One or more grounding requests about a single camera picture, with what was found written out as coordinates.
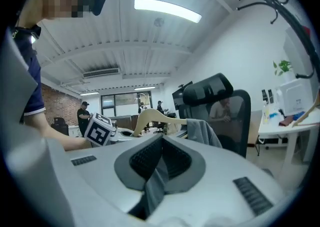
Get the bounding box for black television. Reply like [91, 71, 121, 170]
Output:
[171, 80, 194, 111]

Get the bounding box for small black chair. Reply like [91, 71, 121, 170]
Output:
[51, 117, 70, 137]

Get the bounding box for dark grey garment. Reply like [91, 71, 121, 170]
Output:
[143, 118, 223, 217]

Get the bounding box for person's left forearm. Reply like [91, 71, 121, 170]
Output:
[23, 113, 93, 152]

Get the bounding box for clear plastic bottle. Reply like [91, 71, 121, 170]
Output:
[261, 103, 271, 125]

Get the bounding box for black head-worn camera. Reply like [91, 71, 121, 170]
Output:
[88, 0, 107, 17]

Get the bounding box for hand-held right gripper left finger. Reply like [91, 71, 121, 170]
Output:
[49, 133, 165, 227]

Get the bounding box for ceiling air conditioner vent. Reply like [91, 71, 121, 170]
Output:
[82, 67, 120, 79]

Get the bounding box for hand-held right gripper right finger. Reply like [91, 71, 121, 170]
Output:
[147, 134, 287, 227]

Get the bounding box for dark red notebook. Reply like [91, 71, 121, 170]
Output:
[279, 115, 295, 126]

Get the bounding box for person's navy shirt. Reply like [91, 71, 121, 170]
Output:
[14, 24, 47, 124]

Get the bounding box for black coat rack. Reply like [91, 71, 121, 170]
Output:
[217, 0, 320, 79]

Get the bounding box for large black mesh office chair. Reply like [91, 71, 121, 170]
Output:
[178, 72, 252, 159]

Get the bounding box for brown cabinets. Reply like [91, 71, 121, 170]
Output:
[112, 114, 141, 129]

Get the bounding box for dark framed window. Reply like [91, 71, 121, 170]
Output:
[101, 90, 153, 117]

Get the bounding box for green potted plant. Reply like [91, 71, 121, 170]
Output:
[272, 59, 293, 77]

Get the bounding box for white desktop appliance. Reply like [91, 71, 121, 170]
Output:
[276, 78, 313, 117]

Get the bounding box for white desk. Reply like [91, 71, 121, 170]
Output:
[257, 109, 320, 164]

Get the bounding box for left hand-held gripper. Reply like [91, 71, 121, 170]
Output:
[84, 112, 137, 148]

